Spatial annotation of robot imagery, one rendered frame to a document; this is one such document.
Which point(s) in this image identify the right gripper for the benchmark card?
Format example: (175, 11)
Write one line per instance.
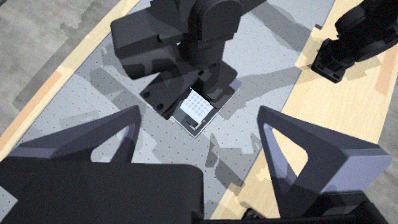
(224, 88)

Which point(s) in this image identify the white well plate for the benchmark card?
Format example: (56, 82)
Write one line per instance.
(196, 106)

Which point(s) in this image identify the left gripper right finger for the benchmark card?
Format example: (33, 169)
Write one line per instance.
(336, 162)

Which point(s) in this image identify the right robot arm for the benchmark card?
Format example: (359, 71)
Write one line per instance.
(145, 42)

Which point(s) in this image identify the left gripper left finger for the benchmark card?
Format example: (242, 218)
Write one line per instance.
(77, 143)

